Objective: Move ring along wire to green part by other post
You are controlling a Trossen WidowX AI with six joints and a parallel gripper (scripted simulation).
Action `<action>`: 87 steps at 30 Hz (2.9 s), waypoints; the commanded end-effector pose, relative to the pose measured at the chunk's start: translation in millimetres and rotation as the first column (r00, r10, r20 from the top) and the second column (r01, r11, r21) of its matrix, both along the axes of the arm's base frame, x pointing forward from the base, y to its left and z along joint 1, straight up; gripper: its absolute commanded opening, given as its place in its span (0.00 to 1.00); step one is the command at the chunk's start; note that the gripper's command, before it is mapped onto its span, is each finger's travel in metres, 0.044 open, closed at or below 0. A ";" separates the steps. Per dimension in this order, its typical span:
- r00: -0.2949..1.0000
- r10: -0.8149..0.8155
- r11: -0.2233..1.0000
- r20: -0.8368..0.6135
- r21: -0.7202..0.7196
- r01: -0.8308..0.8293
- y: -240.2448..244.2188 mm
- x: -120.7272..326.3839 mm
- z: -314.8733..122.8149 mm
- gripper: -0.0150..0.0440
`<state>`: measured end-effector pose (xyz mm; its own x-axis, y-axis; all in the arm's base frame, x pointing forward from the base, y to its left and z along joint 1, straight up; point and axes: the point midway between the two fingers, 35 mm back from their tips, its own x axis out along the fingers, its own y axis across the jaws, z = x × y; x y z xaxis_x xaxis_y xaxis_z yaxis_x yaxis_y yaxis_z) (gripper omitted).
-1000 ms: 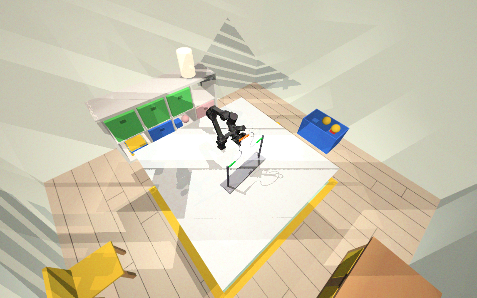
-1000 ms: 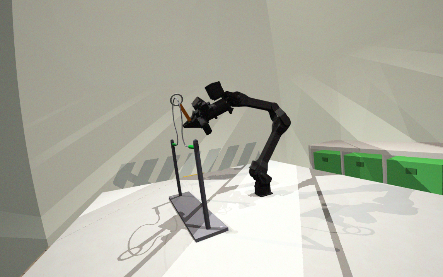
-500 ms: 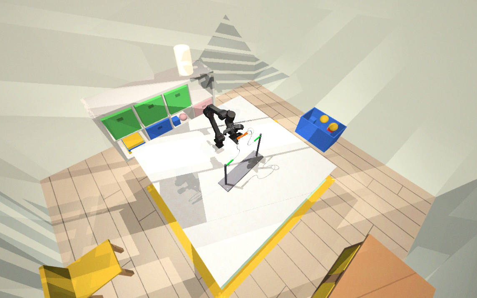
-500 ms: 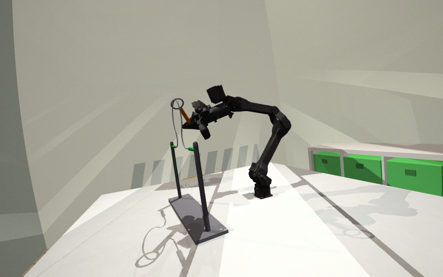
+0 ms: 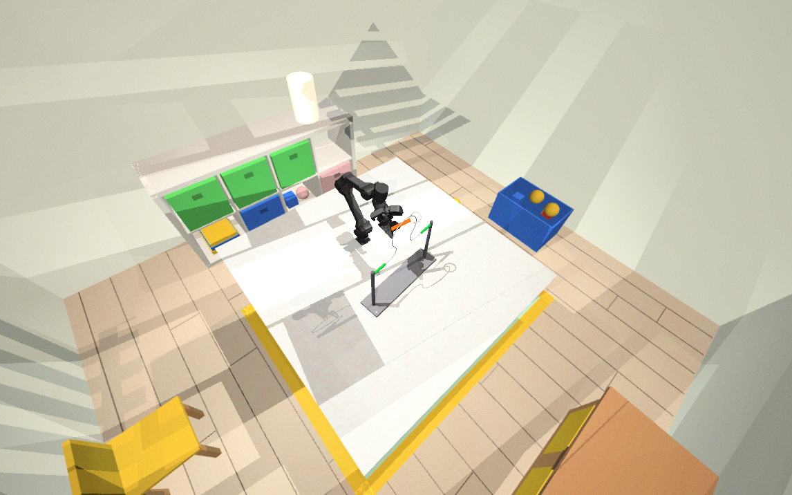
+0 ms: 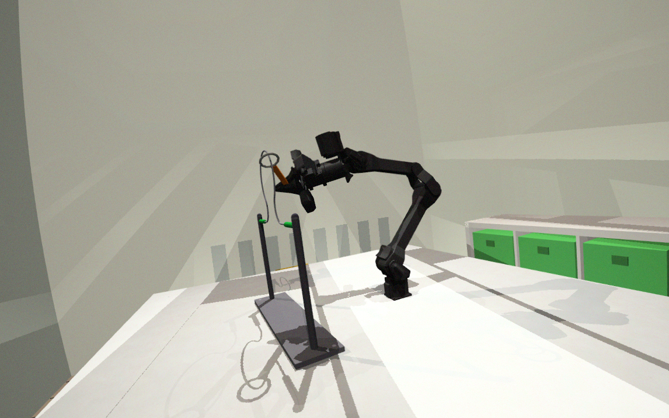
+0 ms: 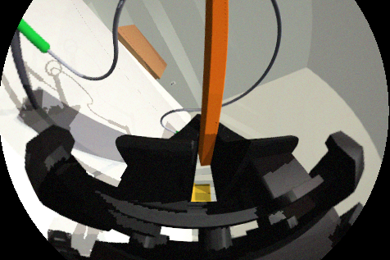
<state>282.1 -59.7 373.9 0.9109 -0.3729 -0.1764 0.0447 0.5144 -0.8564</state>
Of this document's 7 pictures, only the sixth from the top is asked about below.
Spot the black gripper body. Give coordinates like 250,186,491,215
291,149,329,213

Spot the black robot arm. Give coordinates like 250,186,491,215
292,131,442,301

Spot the orange handle with silver loop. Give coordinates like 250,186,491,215
259,152,288,185

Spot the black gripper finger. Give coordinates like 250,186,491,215
276,179,300,195
276,167,299,188

